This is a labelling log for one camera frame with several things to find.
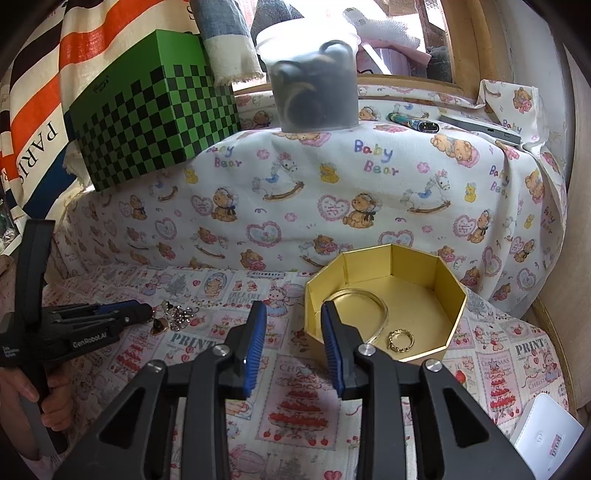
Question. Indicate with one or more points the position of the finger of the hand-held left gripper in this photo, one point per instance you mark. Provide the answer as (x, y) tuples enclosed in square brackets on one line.
[(115, 308), (143, 314)]

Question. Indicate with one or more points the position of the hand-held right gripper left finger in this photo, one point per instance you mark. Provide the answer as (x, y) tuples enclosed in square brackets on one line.
[(256, 344)]

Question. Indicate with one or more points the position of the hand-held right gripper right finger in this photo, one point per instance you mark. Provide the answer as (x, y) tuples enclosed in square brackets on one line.
[(329, 350)]

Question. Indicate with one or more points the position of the small dark gold jewelry piece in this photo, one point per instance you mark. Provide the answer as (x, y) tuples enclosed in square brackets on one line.
[(167, 307)]

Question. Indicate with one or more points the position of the gold octagonal box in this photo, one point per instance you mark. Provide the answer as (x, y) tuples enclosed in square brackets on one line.
[(415, 295)]

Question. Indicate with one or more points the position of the person's left hand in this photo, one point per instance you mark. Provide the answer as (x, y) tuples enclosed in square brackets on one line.
[(57, 401)]

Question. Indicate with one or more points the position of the cake printed cloth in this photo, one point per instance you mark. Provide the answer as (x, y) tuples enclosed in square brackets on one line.
[(295, 415)]

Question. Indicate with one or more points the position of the bear printed cloth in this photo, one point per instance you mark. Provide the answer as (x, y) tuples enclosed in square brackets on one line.
[(323, 184)]

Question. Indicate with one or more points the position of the green black checkered board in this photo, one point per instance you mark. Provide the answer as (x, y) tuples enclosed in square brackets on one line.
[(152, 115)]

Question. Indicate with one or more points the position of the white box with label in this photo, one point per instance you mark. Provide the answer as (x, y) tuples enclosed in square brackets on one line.
[(549, 443)]

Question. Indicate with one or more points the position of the colourful patterned lighter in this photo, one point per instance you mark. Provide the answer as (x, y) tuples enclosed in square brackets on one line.
[(406, 119)]

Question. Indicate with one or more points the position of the translucent plastic bucket with lid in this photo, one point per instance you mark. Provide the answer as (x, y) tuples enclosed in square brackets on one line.
[(309, 92)]

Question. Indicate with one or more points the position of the striped fabric tote bag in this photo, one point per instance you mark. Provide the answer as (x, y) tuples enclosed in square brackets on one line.
[(69, 46)]

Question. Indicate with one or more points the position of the blue white frayed towel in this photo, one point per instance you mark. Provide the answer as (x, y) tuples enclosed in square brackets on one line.
[(226, 41)]

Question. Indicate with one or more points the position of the pink cloth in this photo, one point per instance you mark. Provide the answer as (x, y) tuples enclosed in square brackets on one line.
[(392, 55)]

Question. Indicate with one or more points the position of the dark grey cloth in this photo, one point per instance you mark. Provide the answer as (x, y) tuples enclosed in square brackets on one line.
[(277, 14)]

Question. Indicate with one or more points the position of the white plastic packaging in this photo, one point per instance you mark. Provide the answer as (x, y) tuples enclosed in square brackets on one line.
[(397, 23)]

